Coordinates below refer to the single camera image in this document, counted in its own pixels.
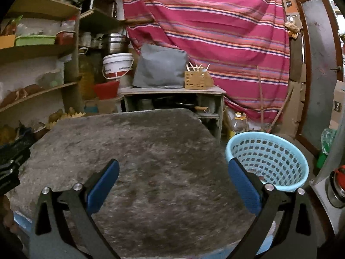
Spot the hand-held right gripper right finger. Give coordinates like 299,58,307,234
228,157,318,259

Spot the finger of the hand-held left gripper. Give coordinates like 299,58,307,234
0,140,31,168

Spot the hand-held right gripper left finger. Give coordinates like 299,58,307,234
29,159,120,259

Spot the light blue plastic basket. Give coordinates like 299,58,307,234
225,132,309,193

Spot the clear oil bottle yellow label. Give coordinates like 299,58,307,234
228,112,247,141

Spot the pile of sweet potatoes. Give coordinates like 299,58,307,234
0,84,44,108

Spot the egg carton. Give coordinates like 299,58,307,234
46,111,87,128

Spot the white appliance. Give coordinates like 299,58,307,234
310,137,345,235

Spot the clear plastic container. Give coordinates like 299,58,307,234
38,70,64,88

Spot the flat cardboard stack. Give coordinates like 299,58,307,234
280,59,307,138

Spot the green plastic bag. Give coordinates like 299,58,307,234
317,128,337,169

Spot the broom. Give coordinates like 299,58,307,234
256,65,293,134

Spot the wooden shelf unit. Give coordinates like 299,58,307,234
0,0,127,141

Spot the yellow oil jug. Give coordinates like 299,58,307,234
78,47,95,100

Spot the yellow cardboard box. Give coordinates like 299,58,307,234
0,34,16,49

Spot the woven utensil basket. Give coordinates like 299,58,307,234
184,62,213,90

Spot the green plastic tray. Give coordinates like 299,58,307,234
15,35,56,46

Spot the white plastic bucket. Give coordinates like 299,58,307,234
102,52,134,80

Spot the large printed cardboard box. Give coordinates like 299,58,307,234
329,80,345,130

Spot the small red basket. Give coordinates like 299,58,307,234
55,31,76,45

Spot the grey cloth cover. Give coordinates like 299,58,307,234
132,43,189,89

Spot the steel stock pot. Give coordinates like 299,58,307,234
101,33,130,56

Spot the red striped cloth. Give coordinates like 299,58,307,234
121,0,290,125

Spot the black microwave oven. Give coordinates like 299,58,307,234
81,0,118,18

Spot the pan with wooden handle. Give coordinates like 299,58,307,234
175,101,211,114

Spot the steel pot red handle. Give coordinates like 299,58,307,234
325,164,345,208

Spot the grey door wooden frame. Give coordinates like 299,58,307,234
295,0,344,157

